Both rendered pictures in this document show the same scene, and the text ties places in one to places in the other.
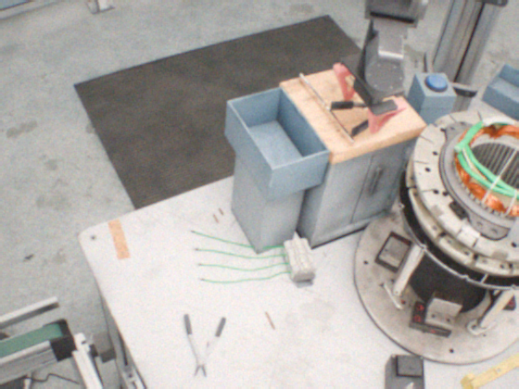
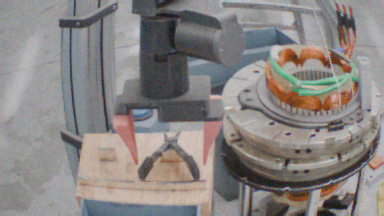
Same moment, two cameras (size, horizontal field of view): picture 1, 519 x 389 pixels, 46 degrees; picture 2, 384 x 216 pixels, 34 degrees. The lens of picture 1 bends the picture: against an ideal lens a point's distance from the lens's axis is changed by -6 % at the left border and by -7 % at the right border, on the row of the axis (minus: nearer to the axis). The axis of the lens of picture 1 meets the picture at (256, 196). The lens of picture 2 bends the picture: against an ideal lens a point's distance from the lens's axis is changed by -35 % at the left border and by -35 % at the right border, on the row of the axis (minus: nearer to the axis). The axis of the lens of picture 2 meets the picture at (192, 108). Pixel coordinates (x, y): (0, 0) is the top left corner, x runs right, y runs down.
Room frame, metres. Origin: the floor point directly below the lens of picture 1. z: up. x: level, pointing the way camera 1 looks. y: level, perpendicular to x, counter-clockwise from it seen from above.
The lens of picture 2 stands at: (0.20, 0.61, 1.63)
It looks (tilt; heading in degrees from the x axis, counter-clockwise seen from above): 26 degrees down; 307
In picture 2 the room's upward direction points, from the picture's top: 5 degrees counter-clockwise
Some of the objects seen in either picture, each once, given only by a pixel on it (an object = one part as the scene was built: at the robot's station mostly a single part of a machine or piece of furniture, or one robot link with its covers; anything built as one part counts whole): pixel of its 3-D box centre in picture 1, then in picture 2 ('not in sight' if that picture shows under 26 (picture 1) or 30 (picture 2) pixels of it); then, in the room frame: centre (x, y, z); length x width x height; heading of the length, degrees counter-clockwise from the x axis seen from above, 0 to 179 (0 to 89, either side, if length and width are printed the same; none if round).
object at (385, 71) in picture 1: (392, 35); (190, 10); (0.77, -0.16, 1.29); 0.11 x 0.09 x 0.12; 178
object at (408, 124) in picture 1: (352, 107); (139, 175); (0.86, -0.15, 1.05); 0.20 x 0.19 x 0.02; 123
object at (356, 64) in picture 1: (375, 65); (163, 73); (0.81, -0.16, 1.20); 0.10 x 0.07 x 0.07; 34
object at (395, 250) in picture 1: (394, 250); not in sight; (0.73, -0.28, 0.83); 0.05 x 0.04 x 0.02; 155
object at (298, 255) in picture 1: (299, 259); not in sight; (0.70, -0.10, 0.80); 0.10 x 0.05 x 0.04; 19
